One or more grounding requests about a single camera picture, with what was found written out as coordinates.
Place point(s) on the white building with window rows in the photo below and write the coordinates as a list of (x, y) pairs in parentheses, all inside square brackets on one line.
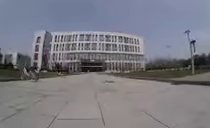
[(93, 50)]

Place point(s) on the grey paved plaza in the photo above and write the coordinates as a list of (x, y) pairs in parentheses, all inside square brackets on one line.
[(103, 100)]

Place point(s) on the grass strip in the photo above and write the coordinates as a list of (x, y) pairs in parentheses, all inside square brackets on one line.
[(149, 74)]

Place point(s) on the row of trees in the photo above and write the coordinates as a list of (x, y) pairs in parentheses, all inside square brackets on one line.
[(183, 62)]

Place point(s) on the lamp pole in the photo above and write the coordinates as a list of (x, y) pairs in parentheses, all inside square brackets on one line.
[(191, 50)]

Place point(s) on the distant buildings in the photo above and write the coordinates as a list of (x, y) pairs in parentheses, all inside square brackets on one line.
[(9, 58)]

